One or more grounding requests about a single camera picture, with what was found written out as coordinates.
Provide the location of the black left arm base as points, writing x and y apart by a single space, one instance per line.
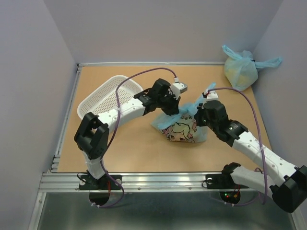
87 182

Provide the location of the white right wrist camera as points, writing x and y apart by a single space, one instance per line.
212 96

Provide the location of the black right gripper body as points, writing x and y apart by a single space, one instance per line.
202 119

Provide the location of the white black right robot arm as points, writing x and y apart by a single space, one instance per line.
283 182

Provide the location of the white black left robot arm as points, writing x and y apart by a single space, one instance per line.
93 131

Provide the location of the blue cartoon-print plastic bag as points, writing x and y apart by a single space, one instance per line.
182 127

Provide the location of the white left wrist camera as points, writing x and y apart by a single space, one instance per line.
178 88

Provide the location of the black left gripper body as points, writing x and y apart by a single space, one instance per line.
168 97

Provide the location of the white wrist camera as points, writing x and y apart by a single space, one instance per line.
212 96
178 88

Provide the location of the aluminium front rail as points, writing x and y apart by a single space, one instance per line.
131 182

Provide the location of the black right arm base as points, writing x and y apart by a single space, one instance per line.
222 180

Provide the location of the white perforated plastic basket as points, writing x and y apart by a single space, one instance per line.
103 98

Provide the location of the blue tied plastic bag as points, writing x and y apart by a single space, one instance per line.
241 69

